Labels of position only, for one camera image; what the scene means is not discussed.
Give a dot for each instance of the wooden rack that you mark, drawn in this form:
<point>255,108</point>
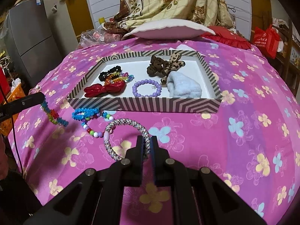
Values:
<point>290,39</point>

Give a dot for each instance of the beige floral quilt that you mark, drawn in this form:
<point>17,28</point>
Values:
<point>175,0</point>

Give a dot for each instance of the light blue fluffy scrunchie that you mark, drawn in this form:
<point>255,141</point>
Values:
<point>185,86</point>

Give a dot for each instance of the silver beaded bangle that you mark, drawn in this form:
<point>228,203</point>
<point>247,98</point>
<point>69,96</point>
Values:
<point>126,121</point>

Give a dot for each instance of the leopard print bow scrunchie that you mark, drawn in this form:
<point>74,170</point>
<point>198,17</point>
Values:
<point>174,61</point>

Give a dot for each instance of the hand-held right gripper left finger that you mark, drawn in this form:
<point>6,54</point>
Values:
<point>140,152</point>

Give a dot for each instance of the striped cardboard box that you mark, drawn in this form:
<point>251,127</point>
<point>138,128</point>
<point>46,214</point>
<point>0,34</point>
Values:
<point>140,104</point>

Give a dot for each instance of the red ruffled pillow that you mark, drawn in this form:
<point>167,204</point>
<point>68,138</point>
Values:
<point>225,36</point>

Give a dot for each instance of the brown scrunchie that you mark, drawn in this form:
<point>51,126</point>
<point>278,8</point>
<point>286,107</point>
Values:
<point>152,69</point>

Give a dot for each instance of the black scrunchie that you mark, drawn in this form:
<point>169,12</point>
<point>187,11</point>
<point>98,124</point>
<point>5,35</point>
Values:
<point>104,75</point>

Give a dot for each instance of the red shopping bag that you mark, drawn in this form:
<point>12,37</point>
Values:
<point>264,39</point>

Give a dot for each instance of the red satin bow scrunchie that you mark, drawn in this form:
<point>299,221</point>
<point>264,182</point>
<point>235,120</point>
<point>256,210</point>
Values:
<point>98,90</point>

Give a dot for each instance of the clear plastic bag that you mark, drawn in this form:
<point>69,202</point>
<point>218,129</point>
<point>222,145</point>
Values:
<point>93,37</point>

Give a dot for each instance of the grey refrigerator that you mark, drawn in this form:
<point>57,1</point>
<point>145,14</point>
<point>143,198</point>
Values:
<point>30,35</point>

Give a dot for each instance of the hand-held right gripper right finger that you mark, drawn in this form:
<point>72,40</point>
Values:
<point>153,152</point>

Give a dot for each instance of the white pillow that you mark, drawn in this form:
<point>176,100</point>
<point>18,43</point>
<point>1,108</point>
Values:
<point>168,29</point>

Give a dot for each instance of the pink floral bedsheet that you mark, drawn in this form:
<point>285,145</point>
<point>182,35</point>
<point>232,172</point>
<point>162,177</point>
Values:
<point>234,133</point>

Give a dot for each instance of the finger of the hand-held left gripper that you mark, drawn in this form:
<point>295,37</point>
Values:
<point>25,100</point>

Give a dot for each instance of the orange plastic basket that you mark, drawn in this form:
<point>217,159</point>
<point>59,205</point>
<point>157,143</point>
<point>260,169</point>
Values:
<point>14,93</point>

